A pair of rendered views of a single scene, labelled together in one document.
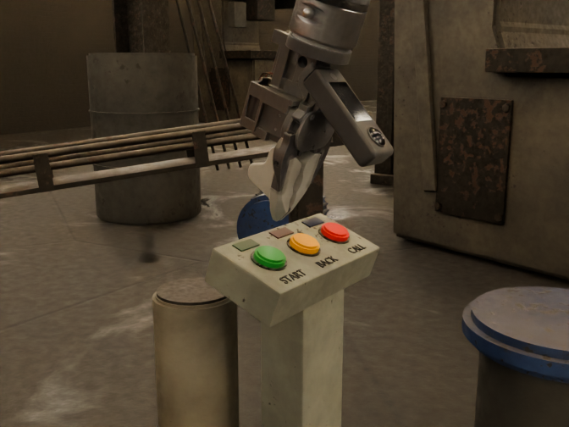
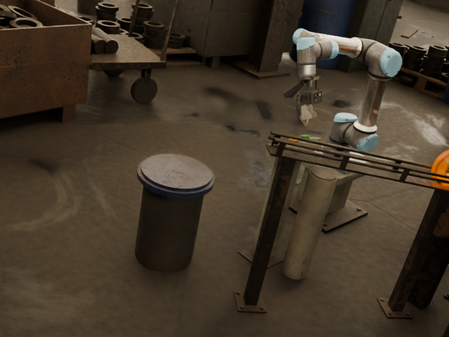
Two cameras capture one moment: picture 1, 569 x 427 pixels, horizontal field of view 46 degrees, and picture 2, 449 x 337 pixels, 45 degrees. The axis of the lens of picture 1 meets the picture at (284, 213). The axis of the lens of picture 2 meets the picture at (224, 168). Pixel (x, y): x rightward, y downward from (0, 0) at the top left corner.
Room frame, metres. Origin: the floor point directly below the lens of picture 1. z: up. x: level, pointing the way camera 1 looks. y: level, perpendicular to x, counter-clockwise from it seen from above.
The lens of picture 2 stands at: (2.95, -0.08, 1.47)
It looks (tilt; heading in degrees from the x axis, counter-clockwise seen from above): 27 degrees down; 186
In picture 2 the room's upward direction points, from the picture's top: 12 degrees clockwise
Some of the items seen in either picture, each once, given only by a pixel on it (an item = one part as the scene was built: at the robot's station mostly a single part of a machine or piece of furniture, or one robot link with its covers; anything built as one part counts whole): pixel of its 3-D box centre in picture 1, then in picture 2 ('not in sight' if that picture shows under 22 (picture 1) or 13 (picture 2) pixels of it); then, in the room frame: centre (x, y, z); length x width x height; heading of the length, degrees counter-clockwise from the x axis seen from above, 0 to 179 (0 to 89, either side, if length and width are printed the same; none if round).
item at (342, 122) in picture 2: not in sight; (344, 126); (0.24, 0.23, 0.50); 0.13 x 0.12 x 0.14; 43
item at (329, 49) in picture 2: not in sight; (321, 49); (0.63, 0.00, 0.96); 0.11 x 0.11 x 0.08; 43
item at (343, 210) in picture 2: not in sight; (325, 186); (0.23, 0.22, 0.13); 0.40 x 0.40 x 0.26; 53
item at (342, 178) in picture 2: not in sight; (332, 162); (0.23, 0.22, 0.28); 0.32 x 0.32 x 0.04; 53
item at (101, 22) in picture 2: not in sight; (139, 29); (-1.81, -1.56, 0.22); 1.20 x 0.81 x 0.44; 139
